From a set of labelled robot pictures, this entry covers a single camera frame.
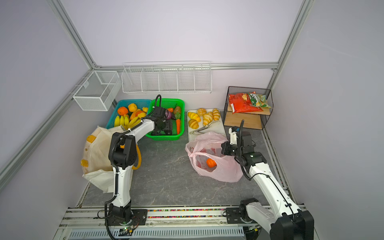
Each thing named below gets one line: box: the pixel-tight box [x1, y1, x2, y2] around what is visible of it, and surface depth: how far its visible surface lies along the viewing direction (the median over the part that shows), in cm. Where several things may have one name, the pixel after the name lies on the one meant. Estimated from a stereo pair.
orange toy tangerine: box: [117, 106, 128, 116], surface depth 111 cm
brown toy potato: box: [173, 106, 182, 115], surface depth 118 cm
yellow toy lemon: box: [137, 112, 147, 119], surface depth 110 cm
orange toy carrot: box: [176, 119, 181, 135], surface depth 111 cm
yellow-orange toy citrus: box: [128, 103, 138, 113], surface depth 114 cm
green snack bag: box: [248, 93, 271, 108], surface depth 100 cm
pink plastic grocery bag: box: [185, 132, 244, 183], surface depth 74 cm
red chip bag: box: [229, 91, 264, 114], surface depth 99 cm
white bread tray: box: [187, 109, 227, 142], surface depth 111 cm
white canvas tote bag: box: [80, 125, 125, 194], surface depth 82 cm
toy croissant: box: [202, 111, 214, 127], surface depth 114 cm
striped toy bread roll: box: [188, 119, 199, 129], surface depth 111 cm
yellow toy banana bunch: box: [114, 115, 142, 130], surface depth 107 cm
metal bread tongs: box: [190, 120, 221, 135], surface depth 107 cm
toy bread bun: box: [196, 108, 207, 116], surface depth 118 cm
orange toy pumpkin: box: [206, 158, 217, 168], surface depth 89 cm
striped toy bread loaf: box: [187, 112, 201, 123], surface depth 117 cm
